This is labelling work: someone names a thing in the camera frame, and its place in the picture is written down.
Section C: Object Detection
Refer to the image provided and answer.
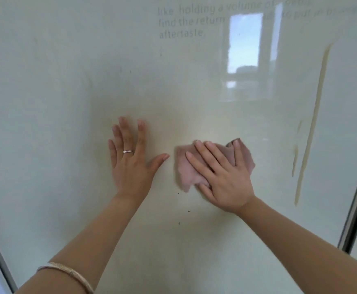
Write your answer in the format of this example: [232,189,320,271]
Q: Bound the person's left hand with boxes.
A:
[108,116,170,201]

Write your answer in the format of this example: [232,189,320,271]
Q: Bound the person's right hand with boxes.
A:
[185,139,256,213]

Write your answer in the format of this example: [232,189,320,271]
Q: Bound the pink cleaning cloth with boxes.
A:
[174,138,256,193]

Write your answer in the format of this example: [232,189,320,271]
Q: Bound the person's left forearm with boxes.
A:
[14,193,150,294]

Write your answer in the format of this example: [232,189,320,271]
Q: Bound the person's right forearm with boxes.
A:
[235,195,357,294]

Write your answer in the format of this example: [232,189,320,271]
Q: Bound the gold bangle bracelet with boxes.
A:
[36,262,95,294]

